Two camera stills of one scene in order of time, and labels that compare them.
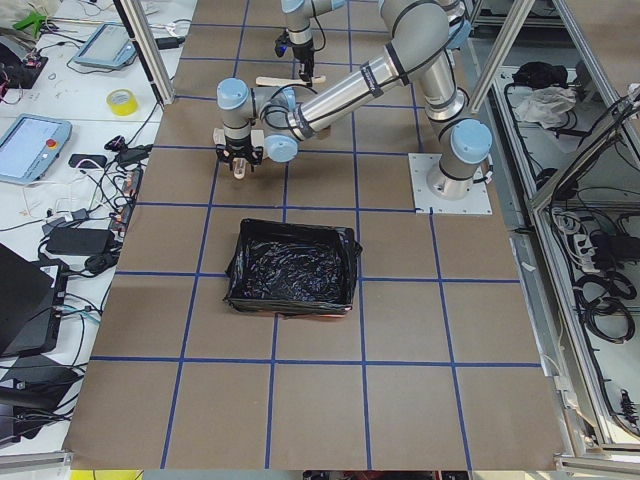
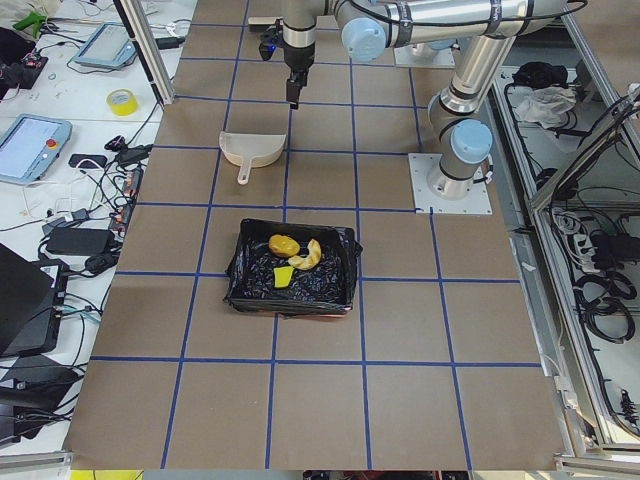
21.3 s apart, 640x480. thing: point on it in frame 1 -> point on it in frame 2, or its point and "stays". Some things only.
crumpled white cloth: x=546 y=105 stays
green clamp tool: x=34 y=20 stays
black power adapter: x=80 y=241 stays
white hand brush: x=285 y=81 -> x=260 y=24
